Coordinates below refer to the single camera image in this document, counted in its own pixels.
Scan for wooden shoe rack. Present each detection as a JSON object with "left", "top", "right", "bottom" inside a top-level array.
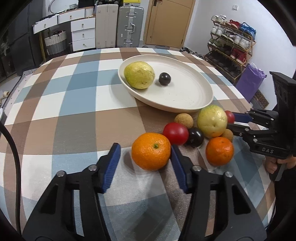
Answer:
[{"left": 205, "top": 15, "right": 257, "bottom": 86}]

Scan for pale yellow guava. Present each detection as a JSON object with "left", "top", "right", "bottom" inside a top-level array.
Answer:
[{"left": 197, "top": 105, "right": 228, "bottom": 139}]

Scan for cream oval plate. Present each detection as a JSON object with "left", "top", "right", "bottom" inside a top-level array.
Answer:
[{"left": 117, "top": 54, "right": 213, "bottom": 113}]

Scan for black wardrobe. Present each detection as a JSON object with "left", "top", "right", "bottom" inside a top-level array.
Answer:
[{"left": 0, "top": 5, "right": 43, "bottom": 81}]

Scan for group of shoes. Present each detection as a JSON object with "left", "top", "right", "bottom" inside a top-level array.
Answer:
[{"left": 206, "top": 14, "right": 257, "bottom": 78}]

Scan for black and white sneakers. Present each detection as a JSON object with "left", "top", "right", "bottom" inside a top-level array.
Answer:
[{"left": 180, "top": 46, "right": 204, "bottom": 57}]

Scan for purple bag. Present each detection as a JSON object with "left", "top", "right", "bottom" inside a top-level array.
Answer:
[{"left": 235, "top": 63, "right": 267, "bottom": 96}]

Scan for wicker basket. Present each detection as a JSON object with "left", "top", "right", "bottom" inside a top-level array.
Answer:
[{"left": 44, "top": 31, "right": 67, "bottom": 55}]

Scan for patterned doormat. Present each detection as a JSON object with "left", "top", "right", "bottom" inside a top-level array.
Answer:
[{"left": 251, "top": 89, "right": 271, "bottom": 109}]

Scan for person's right hand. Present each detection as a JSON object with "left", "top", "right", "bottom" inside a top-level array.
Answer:
[{"left": 265, "top": 156, "right": 296, "bottom": 174}]

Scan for checked tablecloth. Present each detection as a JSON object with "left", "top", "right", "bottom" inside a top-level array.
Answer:
[{"left": 0, "top": 47, "right": 277, "bottom": 241}]

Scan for dark plum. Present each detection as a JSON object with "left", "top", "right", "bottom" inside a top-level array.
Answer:
[
  {"left": 158, "top": 72, "right": 172, "bottom": 86},
  {"left": 186, "top": 127, "right": 204, "bottom": 148}
]

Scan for large red tomato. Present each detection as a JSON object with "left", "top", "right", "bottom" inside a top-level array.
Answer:
[{"left": 162, "top": 122, "right": 189, "bottom": 145}]

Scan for person's right forearm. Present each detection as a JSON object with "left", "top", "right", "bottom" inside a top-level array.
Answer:
[{"left": 269, "top": 167, "right": 296, "bottom": 234}]

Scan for wooden door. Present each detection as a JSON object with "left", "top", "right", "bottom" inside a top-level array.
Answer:
[{"left": 143, "top": 0, "right": 196, "bottom": 49}]

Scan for green guava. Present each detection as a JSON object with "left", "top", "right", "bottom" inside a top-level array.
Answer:
[{"left": 124, "top": 61, "right": 155, "bottom": 90}]

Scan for black cable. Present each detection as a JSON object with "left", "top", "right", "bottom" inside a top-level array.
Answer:
[{"left": 0, "top": 120, "right": 23, "bottom": 235}]

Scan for beige suitcase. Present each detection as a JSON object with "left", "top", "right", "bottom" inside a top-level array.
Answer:
[{"left": 95, "top": 3, "right": 119, "bottom": 49}]

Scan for small orange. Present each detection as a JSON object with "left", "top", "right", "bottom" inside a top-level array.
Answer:
[{"left": 205, "top": 137, "right": 235, "bottom": 166}]

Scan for dotted beige rug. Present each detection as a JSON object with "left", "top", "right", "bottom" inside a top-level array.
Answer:
[{"left": 0, "top": 69, "right": 40, "bottom": 109}]

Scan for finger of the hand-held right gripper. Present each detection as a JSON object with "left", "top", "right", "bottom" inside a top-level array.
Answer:
[
  {"left": 228, "top": 124, "right": 278, "bottom": 140},
  {"left": 232, "top": 109, "right": 278, "bottom": 127}
]

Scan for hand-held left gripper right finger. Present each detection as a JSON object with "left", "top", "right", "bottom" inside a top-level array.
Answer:
[{"left": 171, "top": 144, "right": 267, "bottom": 241}]

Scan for brown longan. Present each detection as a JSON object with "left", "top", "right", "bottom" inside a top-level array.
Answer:
[
  {"left": 174, "top": 113, "right": 194, "bottom": 129},
  {"left": 221, "top": 129, "right": 234, "bottom": 142}
]

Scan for large orange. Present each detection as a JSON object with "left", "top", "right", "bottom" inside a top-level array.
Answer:
[{"left": 131, "top": 133, "right": 171, "bottom": 171}]

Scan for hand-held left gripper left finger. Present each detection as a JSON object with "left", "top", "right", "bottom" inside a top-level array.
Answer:
[{"left": 22, "top": 143, "right": 121, "bottom": 241}]

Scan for grey suitcase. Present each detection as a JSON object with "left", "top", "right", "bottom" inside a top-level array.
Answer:
[{"left": 116, "top": 5, "right": 144, "bottom": 47}]

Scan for white drawer cabinet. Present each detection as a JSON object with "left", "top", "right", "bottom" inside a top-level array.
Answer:
[{"left": 32, "top": 6, "right": 96, "bottom": 52}]

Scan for small red tomato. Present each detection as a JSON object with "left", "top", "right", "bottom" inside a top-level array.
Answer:
[{"left": 225, "top": 110, "right": 236, "bottom": 124}]

